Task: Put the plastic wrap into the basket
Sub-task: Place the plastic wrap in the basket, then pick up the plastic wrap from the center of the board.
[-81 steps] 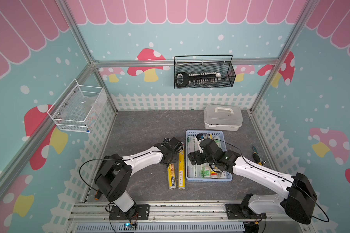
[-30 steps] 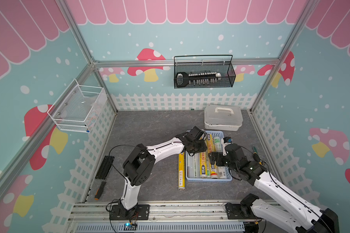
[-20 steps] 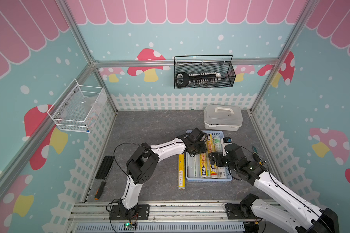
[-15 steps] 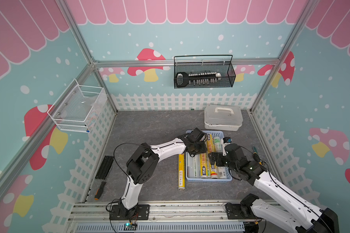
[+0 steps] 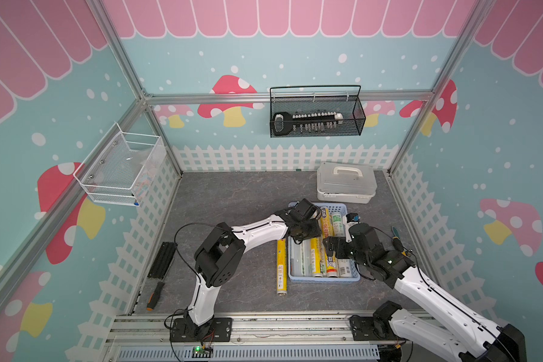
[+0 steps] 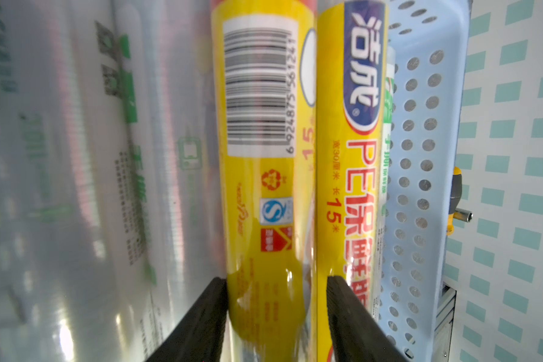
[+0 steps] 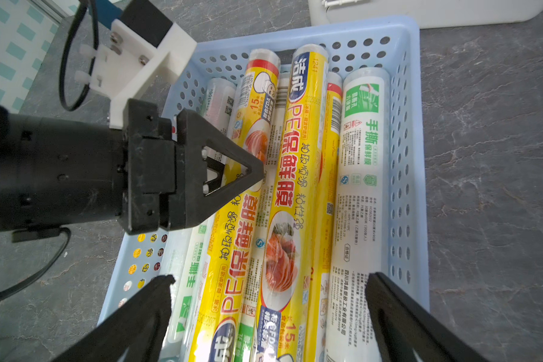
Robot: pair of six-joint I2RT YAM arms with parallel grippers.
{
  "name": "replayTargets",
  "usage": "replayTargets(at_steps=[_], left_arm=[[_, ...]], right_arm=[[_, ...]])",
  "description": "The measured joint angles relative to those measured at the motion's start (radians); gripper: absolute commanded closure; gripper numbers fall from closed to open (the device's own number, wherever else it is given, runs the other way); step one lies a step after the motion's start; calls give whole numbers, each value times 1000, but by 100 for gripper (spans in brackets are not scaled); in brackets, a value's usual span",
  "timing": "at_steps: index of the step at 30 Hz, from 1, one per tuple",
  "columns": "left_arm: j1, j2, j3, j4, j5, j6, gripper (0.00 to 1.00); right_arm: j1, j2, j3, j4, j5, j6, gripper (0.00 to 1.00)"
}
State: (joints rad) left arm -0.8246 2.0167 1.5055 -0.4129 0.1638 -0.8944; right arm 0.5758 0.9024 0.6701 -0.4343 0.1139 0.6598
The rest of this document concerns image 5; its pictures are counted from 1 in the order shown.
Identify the light blue plastic basket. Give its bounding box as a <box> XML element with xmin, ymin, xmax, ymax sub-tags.
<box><xmin>287</xmin><ymin>201</ymin><xmax>361</xmax><ymax>284</ymax></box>

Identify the yellow red chef wrap roll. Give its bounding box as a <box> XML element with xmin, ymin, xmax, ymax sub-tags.
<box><xmin>276</xmin><ymin>238</ymin><xmax>287</xmax><ymax>296</ymax></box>

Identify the white green 300 wrap roll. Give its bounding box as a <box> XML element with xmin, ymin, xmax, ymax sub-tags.
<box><xmin>300</xmin><ymin>239</ymin><xmax>312</xmax><ymax>278</ymax></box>

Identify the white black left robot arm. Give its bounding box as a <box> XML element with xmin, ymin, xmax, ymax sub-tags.
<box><xmin>186</xmin><ymin>199</ymin><xmax>321</xmax><ymax>327</ymax></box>

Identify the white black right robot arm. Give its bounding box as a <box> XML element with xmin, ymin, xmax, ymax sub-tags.
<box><xmin>323</xmin><ymin>223</ymin><xmax>527</xmax><ymax>361</ymax></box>

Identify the white lidded storage box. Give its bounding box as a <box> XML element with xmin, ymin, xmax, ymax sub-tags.
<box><xmin>317</xmin><ymin>162</ymin><xmax>377</xmax><ymax>205</ymax></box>

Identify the black socket bit holder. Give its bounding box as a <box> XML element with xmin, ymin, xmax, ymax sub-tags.
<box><xmin>270</xmin><ymin>112</ymin><xmax>344</xmax><ymax>137</ymax></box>

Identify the black flat tool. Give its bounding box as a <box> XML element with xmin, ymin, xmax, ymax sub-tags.
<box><xmin>147</xmin><ymin>242</ymin><xmax>176</xmax><ymax>279</ymax></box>

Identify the small green circuit board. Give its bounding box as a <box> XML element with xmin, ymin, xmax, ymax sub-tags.
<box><xmin>192</xmin><ymin>346</ymin><xmax>214</xmax><ymax>358</ymax></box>

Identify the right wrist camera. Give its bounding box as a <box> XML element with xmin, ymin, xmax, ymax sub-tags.
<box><xmin>345</xmin><ymin>213</ymin><xmax>360</xmax><ymax>230</ymax></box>

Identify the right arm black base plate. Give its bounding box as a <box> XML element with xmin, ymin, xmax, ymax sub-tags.
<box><xmin>348</xmin><ymin>315</ymin><xmax>407</xmax><ymax>344</ymax></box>

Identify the black wire mesh wall basket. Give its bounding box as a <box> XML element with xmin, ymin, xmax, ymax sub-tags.
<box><xmin>269</xmin><ymin>85</ymin><xmax>367</xmax><ymax>138</ymax></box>

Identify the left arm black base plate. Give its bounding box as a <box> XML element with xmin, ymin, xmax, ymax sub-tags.
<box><xmin>167</xmin><ymin>317</ymin><xmax>233</xmax><ymax>343</ymax></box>

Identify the orange black handled tool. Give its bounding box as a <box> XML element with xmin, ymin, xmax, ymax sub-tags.
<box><xmin>146</xmin><ymin>281</ymin><xmax>164</xmax><ymax>311</ymax></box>

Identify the white wire mesh wall basket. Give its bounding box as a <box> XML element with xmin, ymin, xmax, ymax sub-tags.
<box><xmin>73</xmin><ymin>124</ymin><xmax>167</xmax><ymax>207</ymax></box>

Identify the white slotted cable duct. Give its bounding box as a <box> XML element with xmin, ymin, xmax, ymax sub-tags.
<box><xmin>116</xmin><ymin>345</ymin><xmax>381</xmax><ymax>361</ymax></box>

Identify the aluminium front rail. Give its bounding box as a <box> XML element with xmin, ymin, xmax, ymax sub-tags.
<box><xmin>103</xmin><ymin>310</ymin><xmax>373</xmax><ymax>348</ymax></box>

